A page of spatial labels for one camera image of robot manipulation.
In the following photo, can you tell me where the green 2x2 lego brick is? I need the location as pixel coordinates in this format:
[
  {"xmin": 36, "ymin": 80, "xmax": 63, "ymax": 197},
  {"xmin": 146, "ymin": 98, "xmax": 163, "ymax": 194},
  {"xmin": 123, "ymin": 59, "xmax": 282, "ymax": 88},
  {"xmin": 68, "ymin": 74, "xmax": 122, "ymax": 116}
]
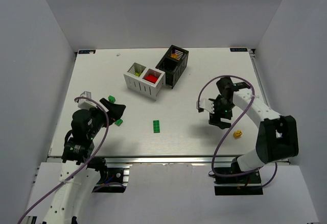
[{"xmin": 115, "ymin": 119, "xmax": 123, "ymax": 126}]

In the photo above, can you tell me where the yellow 2x2 lego brick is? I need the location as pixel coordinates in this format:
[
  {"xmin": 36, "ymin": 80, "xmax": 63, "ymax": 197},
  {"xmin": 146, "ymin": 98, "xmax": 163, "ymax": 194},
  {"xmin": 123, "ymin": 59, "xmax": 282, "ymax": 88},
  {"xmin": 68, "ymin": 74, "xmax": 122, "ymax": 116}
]
[{"xmin": 233, "ymin": 130, "xmax": 242, "ymax": 138}]

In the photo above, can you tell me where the red 2x4 lego brick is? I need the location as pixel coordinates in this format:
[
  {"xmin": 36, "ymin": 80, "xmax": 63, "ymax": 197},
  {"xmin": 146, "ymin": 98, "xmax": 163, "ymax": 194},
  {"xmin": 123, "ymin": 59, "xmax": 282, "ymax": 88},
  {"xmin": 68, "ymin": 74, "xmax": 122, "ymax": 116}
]
[{"xmin": 144, "ymin": 74, "xmax": 158, "ymax": 84}]

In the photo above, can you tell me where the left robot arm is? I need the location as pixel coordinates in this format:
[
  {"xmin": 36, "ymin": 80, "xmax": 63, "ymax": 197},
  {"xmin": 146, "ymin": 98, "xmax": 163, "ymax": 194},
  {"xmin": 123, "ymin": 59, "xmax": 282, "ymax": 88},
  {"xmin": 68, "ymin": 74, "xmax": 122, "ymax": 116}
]
[{"xmin": 42, "ymin": 96, "xmax": 126, "ymax": 223}]

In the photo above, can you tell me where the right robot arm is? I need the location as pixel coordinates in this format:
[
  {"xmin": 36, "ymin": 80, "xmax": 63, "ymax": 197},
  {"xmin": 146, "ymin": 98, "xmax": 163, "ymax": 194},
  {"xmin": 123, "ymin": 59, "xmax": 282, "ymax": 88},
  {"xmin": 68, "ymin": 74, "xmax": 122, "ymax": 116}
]
[{"xmin": 209, "ymin": 77, "xmax": 299, "ymax": 175}]

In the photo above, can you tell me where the green sloped lego brick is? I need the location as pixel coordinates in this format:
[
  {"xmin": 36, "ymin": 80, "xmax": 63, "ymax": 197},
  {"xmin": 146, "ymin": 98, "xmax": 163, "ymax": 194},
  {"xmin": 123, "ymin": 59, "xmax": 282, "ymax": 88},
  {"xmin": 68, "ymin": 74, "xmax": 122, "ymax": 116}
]
[{"xmin": 108, "ymin": 95, "xmax": 116, "ymax": 103}]

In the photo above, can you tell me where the green 2x4 lego plate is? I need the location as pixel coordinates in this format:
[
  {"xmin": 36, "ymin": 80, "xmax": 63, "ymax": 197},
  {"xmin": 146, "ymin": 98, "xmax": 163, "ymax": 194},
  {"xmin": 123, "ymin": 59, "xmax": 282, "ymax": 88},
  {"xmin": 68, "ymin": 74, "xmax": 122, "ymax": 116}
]
[{"xmin": 153, "ymin": 120, "xmax": 160, "ymax": 133}]

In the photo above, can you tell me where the blue corner label right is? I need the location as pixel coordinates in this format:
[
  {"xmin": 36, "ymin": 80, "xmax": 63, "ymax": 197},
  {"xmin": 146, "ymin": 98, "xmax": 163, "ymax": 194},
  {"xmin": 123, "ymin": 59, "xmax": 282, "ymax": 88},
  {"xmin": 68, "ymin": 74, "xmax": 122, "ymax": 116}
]
[{"xmin": 230, "ymin": 47, "xmax": 248, "ymax": 52}]

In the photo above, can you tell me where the blue corner label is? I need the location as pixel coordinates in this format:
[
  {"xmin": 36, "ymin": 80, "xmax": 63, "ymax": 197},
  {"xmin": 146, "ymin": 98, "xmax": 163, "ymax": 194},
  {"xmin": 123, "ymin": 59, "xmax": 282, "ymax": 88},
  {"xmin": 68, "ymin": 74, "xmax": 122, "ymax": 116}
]
[
  {"xmin": 78, "ymin": 49, "xmax": 96, "ymax": 55},
  {"xmin": 230, "ymin": 47, "xmax": 248, "ymax": 52}
]

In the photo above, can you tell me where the white two-compartment container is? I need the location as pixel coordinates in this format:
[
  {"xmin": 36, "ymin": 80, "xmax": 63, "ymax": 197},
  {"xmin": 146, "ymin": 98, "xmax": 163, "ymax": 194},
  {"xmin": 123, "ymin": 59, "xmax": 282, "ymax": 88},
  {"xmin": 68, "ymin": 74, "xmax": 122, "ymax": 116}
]
[{"xmin": 124, "ymin": 63, "xmax": 166, "ymax": 100}]

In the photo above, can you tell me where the black two-compartment container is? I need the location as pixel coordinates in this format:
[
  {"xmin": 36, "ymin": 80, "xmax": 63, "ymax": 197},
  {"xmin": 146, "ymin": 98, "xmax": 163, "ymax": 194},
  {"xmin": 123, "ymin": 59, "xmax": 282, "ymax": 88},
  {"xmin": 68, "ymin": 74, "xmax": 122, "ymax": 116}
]
[{"xmin": 155, "ymin": 45, "xmax": 189, "ymax": 89}]

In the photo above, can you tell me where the blue corner label left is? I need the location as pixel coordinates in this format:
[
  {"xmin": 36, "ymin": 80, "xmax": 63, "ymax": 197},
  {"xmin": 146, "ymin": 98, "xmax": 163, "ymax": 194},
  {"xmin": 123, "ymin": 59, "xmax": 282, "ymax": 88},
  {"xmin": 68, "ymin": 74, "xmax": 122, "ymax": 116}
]
[{"xmin": 78, "ymin": 49, "xmax": 96, "ymax": 55}]

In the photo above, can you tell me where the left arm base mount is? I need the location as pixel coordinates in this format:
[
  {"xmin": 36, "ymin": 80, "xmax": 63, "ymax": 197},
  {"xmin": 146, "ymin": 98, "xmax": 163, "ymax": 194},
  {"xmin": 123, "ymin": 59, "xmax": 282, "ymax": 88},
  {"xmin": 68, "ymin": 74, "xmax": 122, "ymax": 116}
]
[{"xmin": 93, "ymin": 158, "xmax": 131, "ymax": 193}]

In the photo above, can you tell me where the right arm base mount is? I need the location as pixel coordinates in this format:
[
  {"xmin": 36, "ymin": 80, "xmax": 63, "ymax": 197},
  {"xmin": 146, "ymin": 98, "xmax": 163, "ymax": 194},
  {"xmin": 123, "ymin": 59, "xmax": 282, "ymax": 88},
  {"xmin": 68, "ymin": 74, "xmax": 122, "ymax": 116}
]
[{"xmin": 208, "ymin": 171, "xmax": 263, "ymax": 196}]

